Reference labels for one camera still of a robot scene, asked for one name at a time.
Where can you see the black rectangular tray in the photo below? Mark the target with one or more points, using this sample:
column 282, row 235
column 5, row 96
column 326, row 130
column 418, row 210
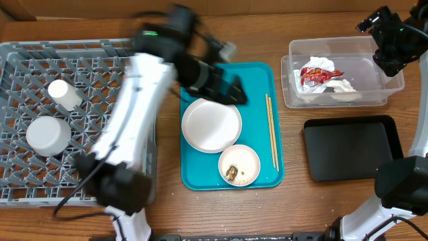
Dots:
column 350, row 147

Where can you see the grey-white bowl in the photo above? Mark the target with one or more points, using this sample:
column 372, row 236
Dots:
column 48, row 136

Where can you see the small pink plate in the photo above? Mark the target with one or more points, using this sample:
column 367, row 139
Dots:
column 245, row 159

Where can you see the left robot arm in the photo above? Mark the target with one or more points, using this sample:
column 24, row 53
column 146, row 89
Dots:
column 114, row 171

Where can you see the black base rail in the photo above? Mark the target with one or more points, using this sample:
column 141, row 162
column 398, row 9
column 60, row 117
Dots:
column 297, row 236

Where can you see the clear plastic waste bin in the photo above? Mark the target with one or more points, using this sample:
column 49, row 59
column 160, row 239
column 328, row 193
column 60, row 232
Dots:
column 353, row 57

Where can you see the white cup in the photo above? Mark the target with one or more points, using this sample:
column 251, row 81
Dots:
column 64, row 94

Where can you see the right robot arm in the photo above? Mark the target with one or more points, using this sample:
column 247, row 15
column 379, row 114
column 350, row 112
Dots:
column 400, row 186

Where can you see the grey dishwasher rack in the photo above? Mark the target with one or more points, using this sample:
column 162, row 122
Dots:
column 96, row 68

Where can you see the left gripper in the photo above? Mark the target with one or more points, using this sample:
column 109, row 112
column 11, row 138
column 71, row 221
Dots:
column 210, row 90

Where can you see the large white plate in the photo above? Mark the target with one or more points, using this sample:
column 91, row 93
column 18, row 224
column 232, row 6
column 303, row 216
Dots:
column 210, row 127

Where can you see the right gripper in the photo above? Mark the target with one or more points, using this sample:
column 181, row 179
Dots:
column 373, row 23

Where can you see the red snack wrapper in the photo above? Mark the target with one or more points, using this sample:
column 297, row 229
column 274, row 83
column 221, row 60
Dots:
column 311, row 76

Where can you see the white napkin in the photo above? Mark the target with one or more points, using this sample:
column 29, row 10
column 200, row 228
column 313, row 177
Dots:
column 340, row 86
column 317, row 62

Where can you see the teal serving tray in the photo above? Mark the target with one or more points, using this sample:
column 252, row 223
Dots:
column 199, row 171

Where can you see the brown food scrap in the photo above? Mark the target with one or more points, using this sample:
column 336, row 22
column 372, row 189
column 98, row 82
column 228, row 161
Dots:
column 231, row 173

